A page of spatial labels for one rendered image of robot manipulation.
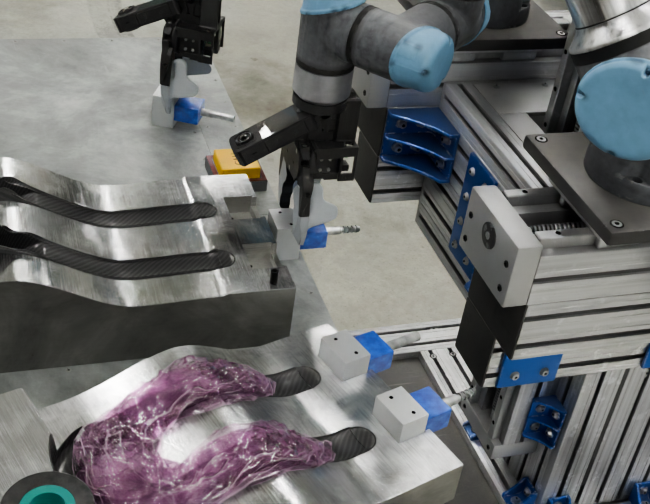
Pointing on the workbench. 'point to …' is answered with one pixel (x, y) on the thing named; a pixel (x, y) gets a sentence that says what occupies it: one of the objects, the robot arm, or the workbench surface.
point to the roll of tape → (49, 490)
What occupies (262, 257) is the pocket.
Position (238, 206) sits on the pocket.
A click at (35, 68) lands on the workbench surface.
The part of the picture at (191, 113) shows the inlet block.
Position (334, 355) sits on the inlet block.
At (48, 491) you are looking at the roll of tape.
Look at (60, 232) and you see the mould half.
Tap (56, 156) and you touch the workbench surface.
